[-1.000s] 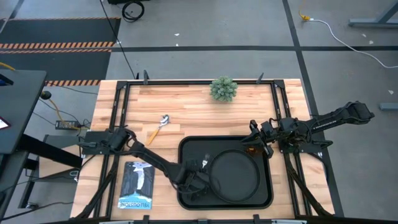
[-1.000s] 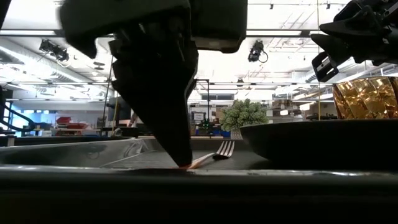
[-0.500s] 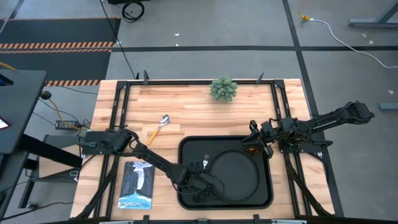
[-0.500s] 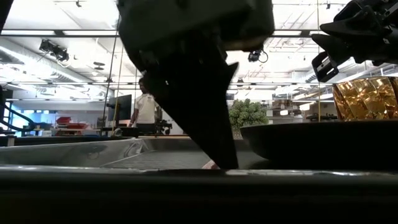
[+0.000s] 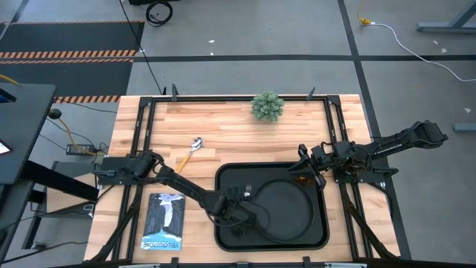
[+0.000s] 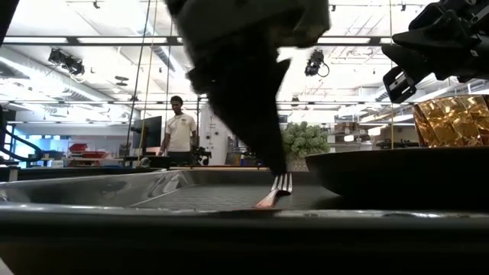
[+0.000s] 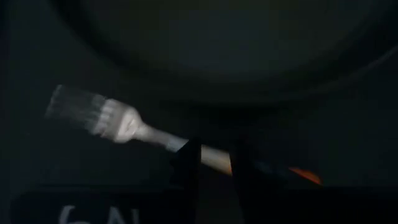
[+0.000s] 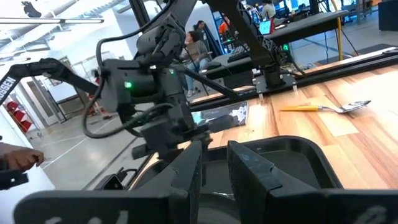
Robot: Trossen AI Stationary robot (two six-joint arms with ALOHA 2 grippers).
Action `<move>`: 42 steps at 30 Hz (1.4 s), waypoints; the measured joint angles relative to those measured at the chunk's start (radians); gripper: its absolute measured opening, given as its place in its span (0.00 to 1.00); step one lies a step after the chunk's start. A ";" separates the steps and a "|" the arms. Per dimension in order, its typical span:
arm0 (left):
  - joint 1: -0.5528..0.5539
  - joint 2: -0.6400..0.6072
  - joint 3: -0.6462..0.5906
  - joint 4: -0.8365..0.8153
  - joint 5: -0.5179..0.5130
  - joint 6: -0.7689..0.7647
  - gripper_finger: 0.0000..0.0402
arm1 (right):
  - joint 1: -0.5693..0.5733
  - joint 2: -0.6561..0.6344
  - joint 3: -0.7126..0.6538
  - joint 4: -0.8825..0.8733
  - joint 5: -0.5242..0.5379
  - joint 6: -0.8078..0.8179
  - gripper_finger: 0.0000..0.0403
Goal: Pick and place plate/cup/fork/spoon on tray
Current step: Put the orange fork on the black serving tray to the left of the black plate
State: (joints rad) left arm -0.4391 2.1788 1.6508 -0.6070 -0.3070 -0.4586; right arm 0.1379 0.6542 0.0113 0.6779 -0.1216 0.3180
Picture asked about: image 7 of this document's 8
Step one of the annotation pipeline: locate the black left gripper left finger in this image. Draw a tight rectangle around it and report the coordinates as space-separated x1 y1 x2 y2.
167 136 203 224

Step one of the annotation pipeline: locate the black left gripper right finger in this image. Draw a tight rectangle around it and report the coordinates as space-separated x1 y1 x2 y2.
228 142 284 224

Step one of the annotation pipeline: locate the black round plate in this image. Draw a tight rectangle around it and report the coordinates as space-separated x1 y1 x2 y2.
49 0 398 106

